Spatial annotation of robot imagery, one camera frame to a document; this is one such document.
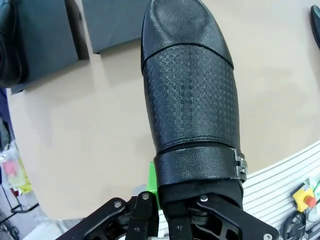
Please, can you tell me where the purple cloth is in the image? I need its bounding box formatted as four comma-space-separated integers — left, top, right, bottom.
0, 87, 16, 151

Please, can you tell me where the black buckle strap shoe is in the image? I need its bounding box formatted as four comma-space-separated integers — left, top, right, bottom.
140, 0, 248, 211
309, 4, 320, 50

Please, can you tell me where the black metal shoe stand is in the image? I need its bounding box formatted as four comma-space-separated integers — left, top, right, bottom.
81, 0, 151, 55
9, 0, 80, 95

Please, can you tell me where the aluminium profile table frame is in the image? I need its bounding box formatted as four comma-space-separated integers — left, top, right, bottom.
241, 141, 320, 240

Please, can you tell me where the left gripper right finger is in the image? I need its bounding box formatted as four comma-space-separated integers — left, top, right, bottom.
162, 194, 280, 240

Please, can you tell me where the black plain loafer shoe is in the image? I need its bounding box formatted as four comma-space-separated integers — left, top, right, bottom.
0, 0, 30, 87

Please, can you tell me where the yellow emergency stop button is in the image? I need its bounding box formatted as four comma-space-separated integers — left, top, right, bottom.
291, 186, 316, 213

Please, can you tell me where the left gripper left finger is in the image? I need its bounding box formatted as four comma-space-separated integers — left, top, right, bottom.
83, 161, 161, 240

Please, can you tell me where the yellow plastic bag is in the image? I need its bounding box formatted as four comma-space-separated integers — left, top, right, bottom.
0, 147, 32, 198

